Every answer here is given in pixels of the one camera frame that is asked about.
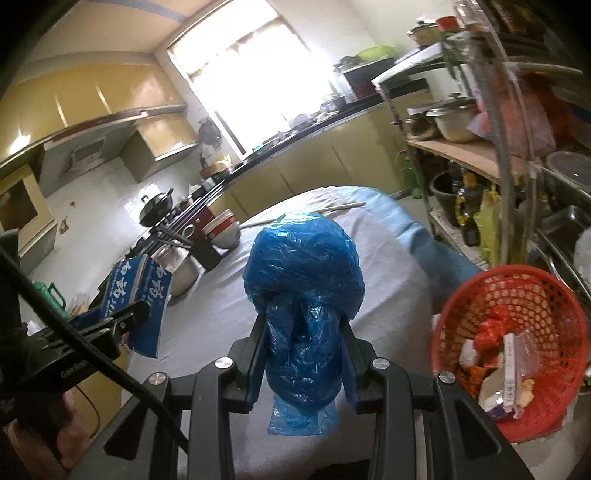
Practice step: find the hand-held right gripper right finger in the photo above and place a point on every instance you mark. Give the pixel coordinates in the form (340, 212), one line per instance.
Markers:
(353, 369)

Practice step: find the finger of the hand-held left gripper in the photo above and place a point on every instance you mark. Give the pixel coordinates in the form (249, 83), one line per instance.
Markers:
(129, 316)
(83, 320)

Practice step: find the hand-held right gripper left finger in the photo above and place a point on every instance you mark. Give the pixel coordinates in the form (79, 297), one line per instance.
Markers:
(247, 364)

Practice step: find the blue white carton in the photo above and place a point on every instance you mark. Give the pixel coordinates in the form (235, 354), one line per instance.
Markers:
(138, 286)

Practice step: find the blue plastic bag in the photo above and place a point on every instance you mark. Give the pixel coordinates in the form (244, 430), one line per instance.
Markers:
(300, 263)

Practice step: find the red plastic basket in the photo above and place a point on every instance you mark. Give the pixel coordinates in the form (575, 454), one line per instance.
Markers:
(545, 286)

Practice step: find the person's left hand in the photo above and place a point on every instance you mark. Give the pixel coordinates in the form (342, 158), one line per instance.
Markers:
(79, 415)

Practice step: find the green jug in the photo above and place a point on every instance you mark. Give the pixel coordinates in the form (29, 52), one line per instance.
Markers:
(46, 295)

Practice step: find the white tablecloth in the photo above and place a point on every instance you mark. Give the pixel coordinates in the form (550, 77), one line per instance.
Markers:
(207, 314)

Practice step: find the metal pot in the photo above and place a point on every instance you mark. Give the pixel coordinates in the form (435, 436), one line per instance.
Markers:
(182, 272)

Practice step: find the black container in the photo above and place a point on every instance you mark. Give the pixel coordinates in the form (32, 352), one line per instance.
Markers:
(207, 254)

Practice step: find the black wok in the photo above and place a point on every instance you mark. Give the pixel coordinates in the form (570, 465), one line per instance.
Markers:
(157, 206)

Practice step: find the white crumpled paper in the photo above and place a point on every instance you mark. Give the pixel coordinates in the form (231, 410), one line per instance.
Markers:
(467, 351)

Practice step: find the stacked bowls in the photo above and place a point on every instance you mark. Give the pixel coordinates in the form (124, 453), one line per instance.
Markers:
(226, 233)

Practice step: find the small white carton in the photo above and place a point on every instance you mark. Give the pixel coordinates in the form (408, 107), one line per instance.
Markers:
(491, 391)

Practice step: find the small red plastic bag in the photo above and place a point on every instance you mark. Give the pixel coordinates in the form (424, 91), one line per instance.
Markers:
(491, 332)

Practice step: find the blue cloth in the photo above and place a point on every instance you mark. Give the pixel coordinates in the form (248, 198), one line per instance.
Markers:
(434, 249)

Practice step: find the wooden chopstick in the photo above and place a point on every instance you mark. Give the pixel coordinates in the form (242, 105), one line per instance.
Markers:
(344, 206)

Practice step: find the range hood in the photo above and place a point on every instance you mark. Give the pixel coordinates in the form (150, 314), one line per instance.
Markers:
(83, 152)

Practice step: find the clear plastic wrapper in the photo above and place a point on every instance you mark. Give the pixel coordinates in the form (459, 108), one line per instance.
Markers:
(531, 355)

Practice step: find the dark glass bottle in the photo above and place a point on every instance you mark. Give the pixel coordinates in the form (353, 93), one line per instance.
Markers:
(468, 226)

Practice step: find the black bucket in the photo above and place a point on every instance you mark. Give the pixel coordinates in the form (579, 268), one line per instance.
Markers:
(443, 192)

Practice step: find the green plastic bottle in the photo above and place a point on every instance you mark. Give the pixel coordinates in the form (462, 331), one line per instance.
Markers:
(410, 177)

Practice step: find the small fan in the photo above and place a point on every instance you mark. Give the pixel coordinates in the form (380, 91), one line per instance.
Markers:
(208, 132)

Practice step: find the yellow plastic bag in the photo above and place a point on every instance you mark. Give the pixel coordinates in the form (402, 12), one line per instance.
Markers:
(489, 221)

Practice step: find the yellow base cabinets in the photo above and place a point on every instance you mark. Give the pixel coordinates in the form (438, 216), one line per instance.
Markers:
(314, 161)

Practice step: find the wooden shelf board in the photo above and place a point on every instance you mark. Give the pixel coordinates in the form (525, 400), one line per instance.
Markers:
(466, 153)

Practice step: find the small lidded steel pot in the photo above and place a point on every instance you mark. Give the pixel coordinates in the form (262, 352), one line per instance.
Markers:
(418, 123)

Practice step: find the steel tray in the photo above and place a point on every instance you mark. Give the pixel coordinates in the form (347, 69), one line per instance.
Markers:
(565, 224)

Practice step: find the white plastic bag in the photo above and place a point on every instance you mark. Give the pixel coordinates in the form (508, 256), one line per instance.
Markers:
(583, 251)

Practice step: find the metal storage rack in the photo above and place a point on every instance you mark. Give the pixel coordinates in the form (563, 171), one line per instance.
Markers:
(503, 152)

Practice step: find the large lidded steel pot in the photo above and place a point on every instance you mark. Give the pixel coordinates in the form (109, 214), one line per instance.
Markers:
(455, 118)

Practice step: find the window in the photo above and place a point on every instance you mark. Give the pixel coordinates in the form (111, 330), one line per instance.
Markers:
(249, 69)

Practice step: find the black microwave oven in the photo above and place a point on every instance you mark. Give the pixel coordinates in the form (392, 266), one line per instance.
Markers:
(369, 81)

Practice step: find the round clear lidded container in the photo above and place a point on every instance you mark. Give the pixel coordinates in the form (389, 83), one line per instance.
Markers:
(570, 168)

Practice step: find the green plastic basin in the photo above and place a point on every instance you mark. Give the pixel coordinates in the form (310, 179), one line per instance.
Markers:
(374, 53)

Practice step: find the lidded cooking pot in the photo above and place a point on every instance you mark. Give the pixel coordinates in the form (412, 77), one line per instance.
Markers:
(422, 32)

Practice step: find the red bowl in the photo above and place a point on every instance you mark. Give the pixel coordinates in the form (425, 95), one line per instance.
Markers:
(446, 23)

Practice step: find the yellow wall cabinets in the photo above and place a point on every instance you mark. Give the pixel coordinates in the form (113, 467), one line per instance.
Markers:
(92, 92)

